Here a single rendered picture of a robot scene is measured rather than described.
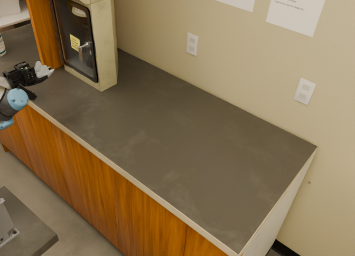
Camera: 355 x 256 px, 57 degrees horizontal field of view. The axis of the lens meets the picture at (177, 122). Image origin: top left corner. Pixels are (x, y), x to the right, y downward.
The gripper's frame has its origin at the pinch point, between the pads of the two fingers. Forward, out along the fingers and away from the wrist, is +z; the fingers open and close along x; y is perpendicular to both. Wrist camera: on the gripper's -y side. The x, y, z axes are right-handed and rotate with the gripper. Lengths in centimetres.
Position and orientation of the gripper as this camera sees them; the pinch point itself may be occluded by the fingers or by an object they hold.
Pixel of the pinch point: (50, 70)
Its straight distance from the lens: 161.5
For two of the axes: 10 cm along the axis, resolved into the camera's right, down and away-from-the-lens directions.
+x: -7.7, -4.4, 4.6
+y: 0.6, -7.6, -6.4
